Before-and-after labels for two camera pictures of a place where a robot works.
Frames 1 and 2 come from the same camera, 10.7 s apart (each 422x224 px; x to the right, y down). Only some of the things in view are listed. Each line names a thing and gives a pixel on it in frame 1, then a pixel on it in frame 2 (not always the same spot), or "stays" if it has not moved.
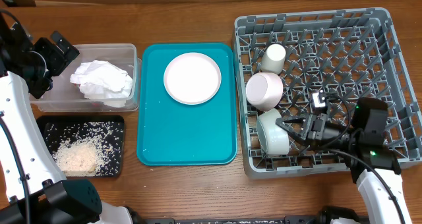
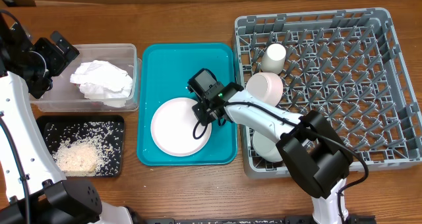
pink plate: (192, 78) → (172, 128)
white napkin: (101, 81) stays
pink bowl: (264, 91) stays
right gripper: (307, 121) → (205, 116)
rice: (87, 149) stays
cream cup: (273, 58) stays
